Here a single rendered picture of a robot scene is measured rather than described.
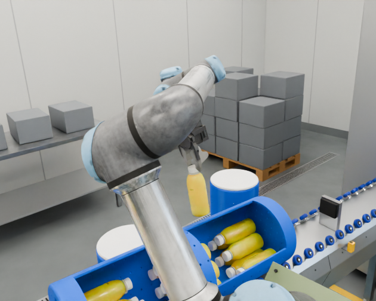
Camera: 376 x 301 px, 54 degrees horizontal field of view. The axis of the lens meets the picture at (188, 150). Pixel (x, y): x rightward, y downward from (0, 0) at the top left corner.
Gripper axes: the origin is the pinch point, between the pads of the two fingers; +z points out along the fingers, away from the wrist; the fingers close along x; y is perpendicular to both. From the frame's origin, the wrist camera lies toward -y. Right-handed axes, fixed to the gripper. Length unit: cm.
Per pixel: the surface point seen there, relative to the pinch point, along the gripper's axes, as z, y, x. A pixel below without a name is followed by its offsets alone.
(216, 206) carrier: 57, 40, 51
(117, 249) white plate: 32, -27, 33
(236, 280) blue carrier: 37.5, -7.0, -16.5
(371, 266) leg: 138, 118, 7
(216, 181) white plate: 44, 47, 54
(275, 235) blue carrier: 42.6, 23.8, -7.8
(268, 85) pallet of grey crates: 68, 271, 205
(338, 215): 58, 65, -10
